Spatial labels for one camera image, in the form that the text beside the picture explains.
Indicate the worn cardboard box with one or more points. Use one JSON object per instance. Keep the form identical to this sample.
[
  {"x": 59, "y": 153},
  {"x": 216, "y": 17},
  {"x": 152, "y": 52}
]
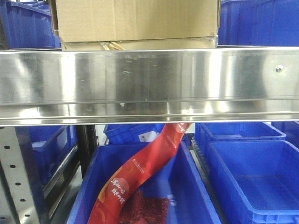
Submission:
[{"x": 136, "y": 24}]

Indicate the blue bin back centre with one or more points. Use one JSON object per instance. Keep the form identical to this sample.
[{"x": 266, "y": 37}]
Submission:
[{"x": 132, "y": 133}]

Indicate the blue bin back right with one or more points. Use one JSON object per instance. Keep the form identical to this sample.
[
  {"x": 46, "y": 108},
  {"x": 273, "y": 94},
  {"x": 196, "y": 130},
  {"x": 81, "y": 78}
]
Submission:
[{"x": 234, "y": 131}]

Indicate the peeling packing tape strip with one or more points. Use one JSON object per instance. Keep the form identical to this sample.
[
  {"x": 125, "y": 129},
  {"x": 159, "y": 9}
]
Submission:
[{"x": 109, "y": 46}]

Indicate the large blue plastic bin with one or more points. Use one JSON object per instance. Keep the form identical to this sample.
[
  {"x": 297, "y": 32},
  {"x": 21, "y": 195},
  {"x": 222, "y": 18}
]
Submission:
[{"x": 179, "y": 181}]

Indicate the blue bin lower left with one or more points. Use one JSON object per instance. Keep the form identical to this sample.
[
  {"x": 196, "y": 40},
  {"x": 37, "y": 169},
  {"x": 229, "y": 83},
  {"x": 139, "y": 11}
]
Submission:
[{"x": 50, "y": 145}]

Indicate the red printed banner strip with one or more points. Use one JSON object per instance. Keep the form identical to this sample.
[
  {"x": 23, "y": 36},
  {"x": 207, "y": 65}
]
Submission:
[{"x": 134, "y": 172}]

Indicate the blue plastic bin right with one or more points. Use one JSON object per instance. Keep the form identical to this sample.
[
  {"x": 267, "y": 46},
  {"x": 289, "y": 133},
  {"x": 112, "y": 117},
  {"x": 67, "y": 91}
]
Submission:
[{"x": 256, "y": 182}]

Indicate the blue bin upper right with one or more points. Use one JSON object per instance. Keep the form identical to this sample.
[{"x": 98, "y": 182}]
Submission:
[{"x": 259, "y": 23}]

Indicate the blue bin upper left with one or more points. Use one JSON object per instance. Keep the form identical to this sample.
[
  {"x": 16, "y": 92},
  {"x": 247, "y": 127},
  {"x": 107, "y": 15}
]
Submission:
[{"x": 28, "y": 25}]

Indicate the perforated steel shelf post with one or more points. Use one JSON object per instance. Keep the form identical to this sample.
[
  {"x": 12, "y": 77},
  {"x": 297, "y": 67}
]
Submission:
[{"x": 22, "y": 200}]

